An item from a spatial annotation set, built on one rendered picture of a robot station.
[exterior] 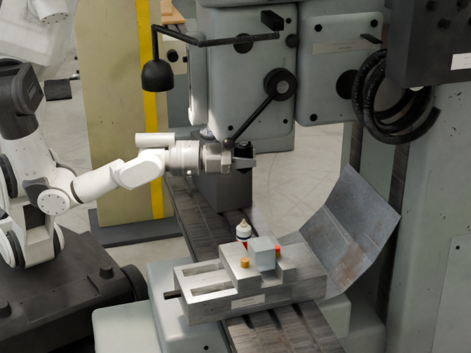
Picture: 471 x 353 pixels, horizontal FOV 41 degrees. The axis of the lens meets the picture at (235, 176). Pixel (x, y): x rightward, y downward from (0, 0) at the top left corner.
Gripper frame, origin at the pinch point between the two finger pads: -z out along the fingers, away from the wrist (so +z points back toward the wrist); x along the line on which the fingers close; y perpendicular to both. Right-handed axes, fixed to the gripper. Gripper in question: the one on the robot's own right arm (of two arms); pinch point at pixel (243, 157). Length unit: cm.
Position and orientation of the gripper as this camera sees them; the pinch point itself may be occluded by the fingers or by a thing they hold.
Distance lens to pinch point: 158.1
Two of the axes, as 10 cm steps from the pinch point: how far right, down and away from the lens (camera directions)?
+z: -10.0, 0.1, -0.1
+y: 0.0, 8.8, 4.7
